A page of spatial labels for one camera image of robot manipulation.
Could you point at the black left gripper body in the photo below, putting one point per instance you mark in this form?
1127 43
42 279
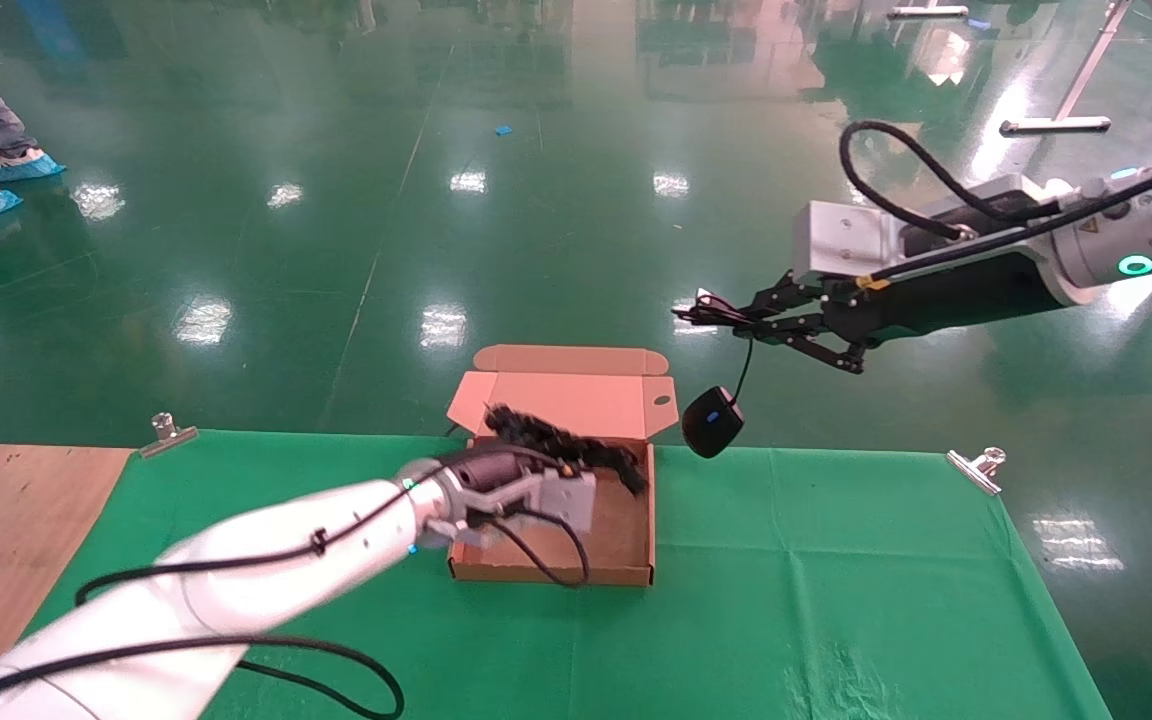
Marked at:
496 470

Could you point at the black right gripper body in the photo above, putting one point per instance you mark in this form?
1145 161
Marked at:
956 290

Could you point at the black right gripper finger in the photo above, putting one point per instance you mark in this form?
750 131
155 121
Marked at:
786 295
816 340

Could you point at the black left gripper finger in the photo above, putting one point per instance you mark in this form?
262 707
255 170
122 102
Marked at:
616 462
526 428

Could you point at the brown cardboard mailer box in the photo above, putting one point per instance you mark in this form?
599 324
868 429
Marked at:
556 400

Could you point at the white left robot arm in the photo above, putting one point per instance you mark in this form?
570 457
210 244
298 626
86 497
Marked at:
236 600

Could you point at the silver metal clamp clip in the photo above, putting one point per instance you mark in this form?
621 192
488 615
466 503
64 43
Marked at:
168 437
976 470

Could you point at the green table cloth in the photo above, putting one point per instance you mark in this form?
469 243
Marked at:
836 600

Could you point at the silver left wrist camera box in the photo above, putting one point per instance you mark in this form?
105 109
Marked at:
566 500

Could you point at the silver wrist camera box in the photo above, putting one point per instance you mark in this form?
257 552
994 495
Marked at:
841 240
566 500

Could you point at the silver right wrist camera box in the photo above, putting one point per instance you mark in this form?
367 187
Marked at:
841 240

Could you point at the white table leg frame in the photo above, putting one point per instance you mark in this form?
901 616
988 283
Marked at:
1056 125
926 12

